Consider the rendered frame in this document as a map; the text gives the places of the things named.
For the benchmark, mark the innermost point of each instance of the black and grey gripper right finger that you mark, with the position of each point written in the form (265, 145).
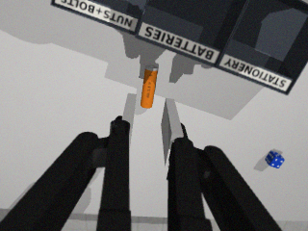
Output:
(233, 204)

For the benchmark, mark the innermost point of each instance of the orange aa battery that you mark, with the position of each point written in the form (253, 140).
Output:
(148, 87)

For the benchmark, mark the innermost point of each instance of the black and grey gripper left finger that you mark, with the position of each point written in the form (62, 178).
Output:
(51, 200)

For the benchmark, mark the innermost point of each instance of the blue die with white pips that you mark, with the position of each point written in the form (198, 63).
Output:
(274, 159)

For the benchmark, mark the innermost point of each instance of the dark grey three-compartment bin rack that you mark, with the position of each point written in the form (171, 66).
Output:
(268, 48)

